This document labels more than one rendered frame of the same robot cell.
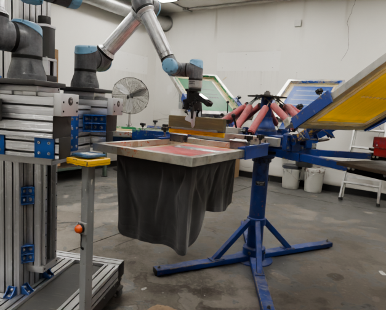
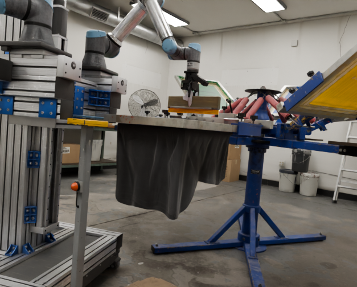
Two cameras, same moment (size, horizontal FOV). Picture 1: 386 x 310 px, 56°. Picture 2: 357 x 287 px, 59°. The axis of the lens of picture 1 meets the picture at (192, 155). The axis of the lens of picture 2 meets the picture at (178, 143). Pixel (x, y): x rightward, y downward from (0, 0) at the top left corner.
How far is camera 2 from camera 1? 0.28 m
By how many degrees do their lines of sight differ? 6
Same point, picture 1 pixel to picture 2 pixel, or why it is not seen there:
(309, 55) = (304, 71)
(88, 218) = (84, 177)
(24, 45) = (35, 13)
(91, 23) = not seen: hidden behind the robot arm
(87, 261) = (81, 218)
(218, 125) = (213, 102)
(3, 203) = (11, 165)
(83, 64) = (92, 46)
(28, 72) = (37, 38)
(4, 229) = (11, 190)
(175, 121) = (174, 101)
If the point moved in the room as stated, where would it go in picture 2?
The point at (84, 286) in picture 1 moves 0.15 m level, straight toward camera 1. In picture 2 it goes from (77, 244) to (73, 257)
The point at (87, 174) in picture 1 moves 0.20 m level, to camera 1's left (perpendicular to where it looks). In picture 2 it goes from (85, 134) to (42, 130)
